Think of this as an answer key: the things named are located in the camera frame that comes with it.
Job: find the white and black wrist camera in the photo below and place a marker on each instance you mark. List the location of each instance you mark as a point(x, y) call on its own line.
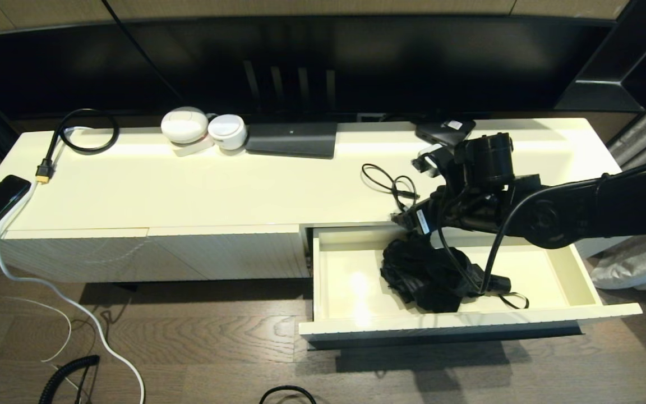
point(427, 163)

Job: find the flat black router box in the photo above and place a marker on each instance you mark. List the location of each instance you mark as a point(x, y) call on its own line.
point(292, 140)

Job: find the large white round device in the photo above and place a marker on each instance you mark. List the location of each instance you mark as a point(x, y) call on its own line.
point(184, 126)

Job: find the black umbrella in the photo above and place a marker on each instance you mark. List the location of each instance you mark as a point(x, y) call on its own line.
point(424, 275)

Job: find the black television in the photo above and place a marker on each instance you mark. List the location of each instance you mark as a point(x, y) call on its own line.
point(413, 62)

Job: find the small white round device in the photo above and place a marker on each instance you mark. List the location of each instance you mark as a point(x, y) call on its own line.
point(227, 132)

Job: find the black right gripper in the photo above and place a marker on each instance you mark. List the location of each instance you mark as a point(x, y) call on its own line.
point(434, 216)

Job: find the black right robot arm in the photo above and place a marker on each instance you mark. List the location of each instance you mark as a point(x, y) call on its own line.
point(609, 207)

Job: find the beige card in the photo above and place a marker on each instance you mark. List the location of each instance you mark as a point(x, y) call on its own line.
point(191, 150)

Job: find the white ribbed drawer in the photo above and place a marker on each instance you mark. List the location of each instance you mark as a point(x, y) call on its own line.
point(351, 280)

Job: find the small black box with label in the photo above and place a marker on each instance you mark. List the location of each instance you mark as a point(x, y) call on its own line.
point(443, 130)

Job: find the black wall shelf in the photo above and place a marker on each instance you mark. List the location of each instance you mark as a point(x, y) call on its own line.
point(598, 92)

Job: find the white TV cabinet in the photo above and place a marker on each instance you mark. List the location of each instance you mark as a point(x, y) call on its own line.
point(188, 191)

